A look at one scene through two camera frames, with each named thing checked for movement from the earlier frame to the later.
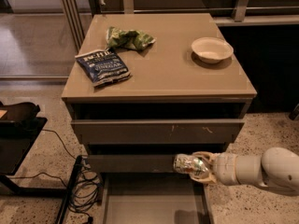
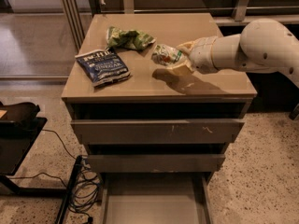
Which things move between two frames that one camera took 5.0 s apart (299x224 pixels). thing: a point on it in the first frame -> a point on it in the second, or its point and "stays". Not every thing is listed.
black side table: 19,127 stays
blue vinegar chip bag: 103,66 stays
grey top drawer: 155,132 stays
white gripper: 224,166 -> 202,55
